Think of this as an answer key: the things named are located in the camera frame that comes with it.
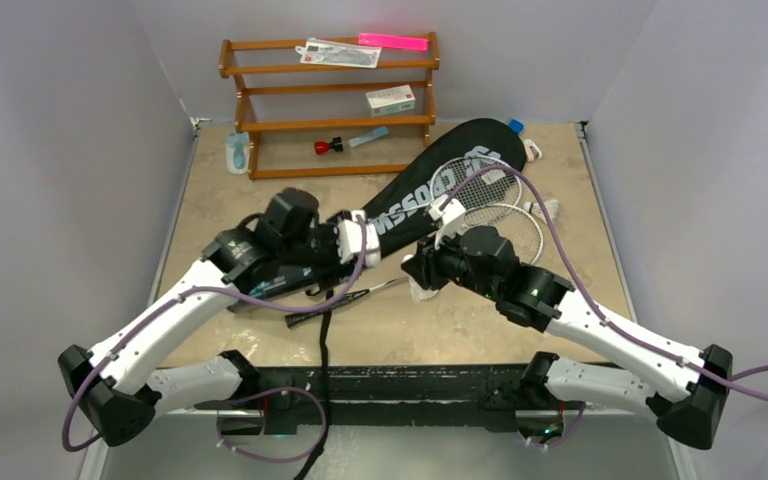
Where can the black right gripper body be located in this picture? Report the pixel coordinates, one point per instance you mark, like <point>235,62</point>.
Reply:
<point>428,266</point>

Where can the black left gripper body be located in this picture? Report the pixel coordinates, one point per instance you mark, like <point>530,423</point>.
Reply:
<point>320,252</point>

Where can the white feather shuttlecock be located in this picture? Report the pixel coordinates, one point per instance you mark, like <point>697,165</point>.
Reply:
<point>417,293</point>

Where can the black shuttlecock tube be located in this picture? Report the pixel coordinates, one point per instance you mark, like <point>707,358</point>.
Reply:
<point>289,280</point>

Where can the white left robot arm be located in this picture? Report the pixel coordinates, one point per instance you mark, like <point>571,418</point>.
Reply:
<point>118,386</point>

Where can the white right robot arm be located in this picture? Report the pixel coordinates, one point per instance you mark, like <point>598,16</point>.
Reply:
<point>678,387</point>

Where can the lower white badminton racket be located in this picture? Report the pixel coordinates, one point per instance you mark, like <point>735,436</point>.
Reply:
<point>523,228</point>

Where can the white badminton racket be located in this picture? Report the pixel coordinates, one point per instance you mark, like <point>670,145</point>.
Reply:
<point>474,182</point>
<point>523,228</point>

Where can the upper white badminton racket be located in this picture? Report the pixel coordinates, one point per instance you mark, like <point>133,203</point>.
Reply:
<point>474,182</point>

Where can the black racket bag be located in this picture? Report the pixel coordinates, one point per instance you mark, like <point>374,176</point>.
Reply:
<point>396,208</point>

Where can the red black stamp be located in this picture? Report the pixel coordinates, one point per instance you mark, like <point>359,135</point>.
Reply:
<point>323,147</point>

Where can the far white shuttlecock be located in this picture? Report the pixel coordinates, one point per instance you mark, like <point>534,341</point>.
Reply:
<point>546,212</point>

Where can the light blue tube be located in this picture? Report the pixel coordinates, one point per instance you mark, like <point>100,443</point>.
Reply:
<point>367,137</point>

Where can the blue white packaged item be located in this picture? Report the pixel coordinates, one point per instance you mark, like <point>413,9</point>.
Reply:
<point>237,151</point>

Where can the pink white small object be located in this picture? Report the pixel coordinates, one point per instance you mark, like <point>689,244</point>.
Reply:
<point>533,152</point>

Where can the blue small object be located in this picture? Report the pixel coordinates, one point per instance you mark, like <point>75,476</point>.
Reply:
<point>517,126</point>

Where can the white red small box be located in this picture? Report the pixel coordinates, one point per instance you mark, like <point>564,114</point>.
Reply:
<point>391,101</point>

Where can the wooden shelf rack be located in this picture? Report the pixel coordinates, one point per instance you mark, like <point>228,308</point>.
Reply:
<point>275,92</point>

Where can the pink ruler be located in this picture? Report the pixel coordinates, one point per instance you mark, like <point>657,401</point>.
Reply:
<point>409,43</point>

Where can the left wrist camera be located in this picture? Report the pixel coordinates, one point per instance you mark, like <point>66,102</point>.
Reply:
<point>356,234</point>

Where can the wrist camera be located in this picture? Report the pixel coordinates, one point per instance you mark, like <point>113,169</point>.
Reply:
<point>449,219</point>
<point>356,234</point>

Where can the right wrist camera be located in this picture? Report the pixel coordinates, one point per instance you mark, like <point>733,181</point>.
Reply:
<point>449,219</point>

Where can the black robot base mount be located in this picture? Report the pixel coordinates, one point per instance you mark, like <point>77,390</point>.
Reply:
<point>495,397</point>

